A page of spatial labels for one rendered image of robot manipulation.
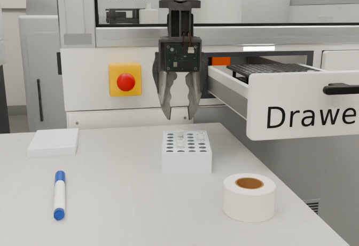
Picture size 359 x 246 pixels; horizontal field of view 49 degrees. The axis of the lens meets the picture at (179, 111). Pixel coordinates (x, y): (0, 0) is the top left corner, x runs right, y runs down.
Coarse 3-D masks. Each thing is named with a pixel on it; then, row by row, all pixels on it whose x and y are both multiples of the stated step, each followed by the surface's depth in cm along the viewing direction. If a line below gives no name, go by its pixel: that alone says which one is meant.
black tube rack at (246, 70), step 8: (272, 64) 97; (280, 64) 97; (288, 64) 97; (296, 64) 97; (240, 72) 85; (248, 72) 84; (256, 72) 84; (264, 72) 84; (272, 72) 85; (280, 72) 85; (240, 80) 92
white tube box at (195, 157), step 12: (168, 132) 78; (192, 132) 78; (204, 132) 78; (168, 144) 72; (192, 144) 72; (204, 144) 72; (168, 156) 66; (180, 156) 66; (192, 156) 66; (204, 156) 66; (168, 168) 66; (180, 168) 67; (192, 168) 67; (204, 168) 67
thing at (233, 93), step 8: (208, 72) 96; (216, 72) 89; (224, 72) 98; (232, 72) 99; (208, 80) 96; (216, 80) 90; (224, 80) 84; (232, 80) 78; (208, 88) 96; (216, 88) 89; (224, 88) 83; (232, 88) 79; (240, 88) 74; (216, 96) 89; (224, 96) 83; (232, 96) 78; (240, 96) 73; (232, 104) 78; (240, 104) 74; (240, 112) 74
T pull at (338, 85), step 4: (328, 84) 65; (332, 84) 64; (336, 84) 64; (340, 84) 64; (344, 84) 64; (324, 88) 62; (328, 88) 62; (332, 88) 62; (336, 88) 62; (340, 88) 62; (344, 88) 62; (348, 88) 62; (352, 88) 62; (356, 88) 62; (324, 92) 62; (328, 92) 62; (332, 92) 62; (336, 92) 62; (340, 92) 62; (344, 92) 62; (348, 92) 62; (352, 92) 62; (356, 92) 63
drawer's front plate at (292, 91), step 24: (288, 72) 65; (312, 72) 65; (336, 72) 65; (264, 96) 64; (288, 96) 65; (312, 96) 65; (336, 96) 66; (264, 120) 65; (288, 120) 66; (336, 120) 67
